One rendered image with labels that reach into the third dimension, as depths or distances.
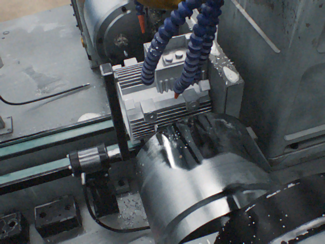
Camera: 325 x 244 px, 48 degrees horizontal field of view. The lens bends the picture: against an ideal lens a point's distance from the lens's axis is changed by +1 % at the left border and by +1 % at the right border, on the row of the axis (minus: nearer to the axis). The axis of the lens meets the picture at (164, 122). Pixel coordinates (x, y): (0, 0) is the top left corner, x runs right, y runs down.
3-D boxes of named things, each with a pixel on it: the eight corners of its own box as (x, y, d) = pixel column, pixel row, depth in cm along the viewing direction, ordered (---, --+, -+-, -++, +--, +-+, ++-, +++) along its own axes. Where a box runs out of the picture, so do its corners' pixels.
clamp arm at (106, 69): (130, 149, 83) (113, 61, 64) (133, 159, 81) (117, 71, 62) (115, 153, 83) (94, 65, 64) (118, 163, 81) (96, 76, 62)
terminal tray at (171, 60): (191, 56, 92) (191, 31, 87) (207, 83, 85) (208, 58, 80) (145, 67, 90) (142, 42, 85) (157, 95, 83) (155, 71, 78)
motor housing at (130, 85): (185, 89, 106) (185, 34, 92) (211, 137, 94) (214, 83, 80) (119, 106, 103) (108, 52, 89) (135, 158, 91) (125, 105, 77)
